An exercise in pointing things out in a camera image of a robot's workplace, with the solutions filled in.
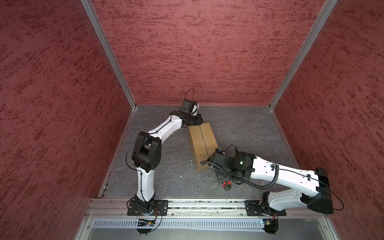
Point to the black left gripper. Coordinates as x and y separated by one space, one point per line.
198 122

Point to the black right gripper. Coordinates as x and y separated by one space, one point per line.
221 179

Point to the brown cardboard express box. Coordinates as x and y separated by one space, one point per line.
203 143

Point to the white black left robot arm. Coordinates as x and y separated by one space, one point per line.
147 151

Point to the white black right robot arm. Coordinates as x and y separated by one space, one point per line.
285 187

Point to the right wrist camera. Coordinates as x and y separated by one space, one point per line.
220 150

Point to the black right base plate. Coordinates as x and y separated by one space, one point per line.
254 209

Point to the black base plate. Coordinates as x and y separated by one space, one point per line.
152 208
254 209

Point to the right controller board with wires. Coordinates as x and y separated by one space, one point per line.
271 226

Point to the controller board with wires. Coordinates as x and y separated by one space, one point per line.
145 227
271 226

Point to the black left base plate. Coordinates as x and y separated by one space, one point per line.
152 208

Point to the left controller board with wires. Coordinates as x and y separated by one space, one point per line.
145 227

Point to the aluminium front rail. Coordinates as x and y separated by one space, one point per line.
176 208

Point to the white slotted cable duct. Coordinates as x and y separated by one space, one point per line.
194 224

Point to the aluminium left corner post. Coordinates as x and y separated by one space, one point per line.
97 26

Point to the aluminium corner post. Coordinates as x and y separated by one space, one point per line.
317 26
97 26

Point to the aluminium right corner post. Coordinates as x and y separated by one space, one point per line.
317 26

